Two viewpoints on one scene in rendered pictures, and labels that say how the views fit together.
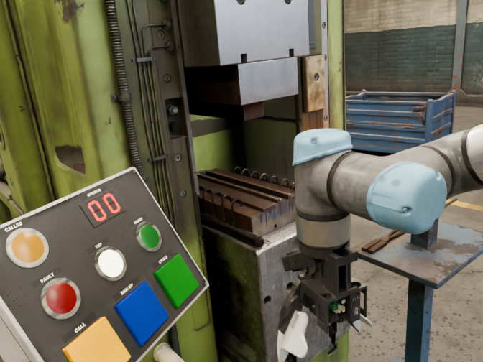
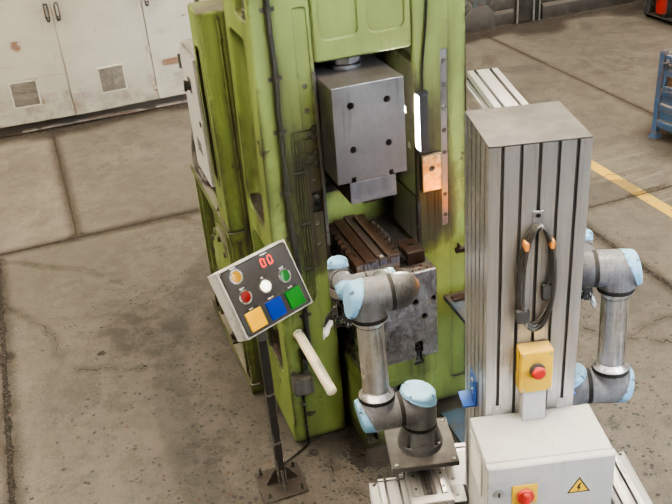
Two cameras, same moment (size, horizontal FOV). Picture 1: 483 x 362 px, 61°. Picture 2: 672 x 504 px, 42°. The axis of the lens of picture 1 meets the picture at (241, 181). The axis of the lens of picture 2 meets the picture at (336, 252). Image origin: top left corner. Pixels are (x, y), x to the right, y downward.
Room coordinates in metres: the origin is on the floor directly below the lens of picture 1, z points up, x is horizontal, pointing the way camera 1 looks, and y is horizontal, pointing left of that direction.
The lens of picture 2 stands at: (-1.98, -1.07, 2.82)
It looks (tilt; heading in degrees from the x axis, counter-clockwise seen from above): 29 degrees down; 21
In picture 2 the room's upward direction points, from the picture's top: 5 degrees counter-clockwise
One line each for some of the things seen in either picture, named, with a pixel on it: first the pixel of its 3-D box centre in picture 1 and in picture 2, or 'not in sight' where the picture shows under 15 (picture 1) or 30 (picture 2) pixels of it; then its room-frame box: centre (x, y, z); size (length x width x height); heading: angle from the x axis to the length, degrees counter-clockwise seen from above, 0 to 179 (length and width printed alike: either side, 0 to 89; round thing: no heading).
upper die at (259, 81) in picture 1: (219, 80); (355, 170); (1.20, 0.04, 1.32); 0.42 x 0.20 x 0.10; 38
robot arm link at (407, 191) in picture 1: (394, 187); (349, 285); (0.45, -0.18, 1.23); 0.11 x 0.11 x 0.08; 32
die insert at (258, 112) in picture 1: (221, 105); not in sight; (1.25, 0.04, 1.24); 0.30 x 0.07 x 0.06; 38
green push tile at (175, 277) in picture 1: (175, 280); (294, 297); (0.66, 0.14, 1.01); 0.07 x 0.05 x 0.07; 153
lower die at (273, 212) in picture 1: (231, 197); (360, 244); (1.20, 0.04, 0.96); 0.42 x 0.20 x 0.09; 38
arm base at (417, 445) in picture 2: not in sight; (419, 430); (0.17, -0.49, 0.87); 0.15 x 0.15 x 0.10
